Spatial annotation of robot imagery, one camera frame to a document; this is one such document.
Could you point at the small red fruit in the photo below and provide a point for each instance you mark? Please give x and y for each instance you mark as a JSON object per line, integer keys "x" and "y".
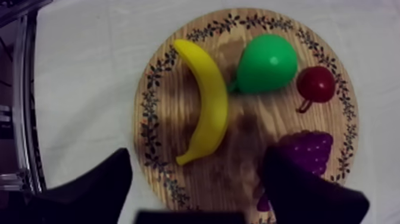
{"x": 315, "y": 84}

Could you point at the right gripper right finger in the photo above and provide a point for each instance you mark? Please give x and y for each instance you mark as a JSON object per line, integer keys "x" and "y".
{"x": 306, "y": 197}

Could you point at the green toy pear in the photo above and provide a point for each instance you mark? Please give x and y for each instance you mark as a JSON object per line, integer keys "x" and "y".
{"x": 265, "y": 65}

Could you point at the round wooden board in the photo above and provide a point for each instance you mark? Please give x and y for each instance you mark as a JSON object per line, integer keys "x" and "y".
{"x": 250, "y": 156}

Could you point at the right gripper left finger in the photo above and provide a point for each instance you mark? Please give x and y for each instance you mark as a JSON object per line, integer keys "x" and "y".
{"x": 93, "y": 194}

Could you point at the yellow toy banana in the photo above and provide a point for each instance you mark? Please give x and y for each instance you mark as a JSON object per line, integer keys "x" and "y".
{"x": 210, "y": 103}

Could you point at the purple toy grapes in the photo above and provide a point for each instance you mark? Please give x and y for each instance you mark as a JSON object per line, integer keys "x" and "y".
{"x": 309, "y": 150}

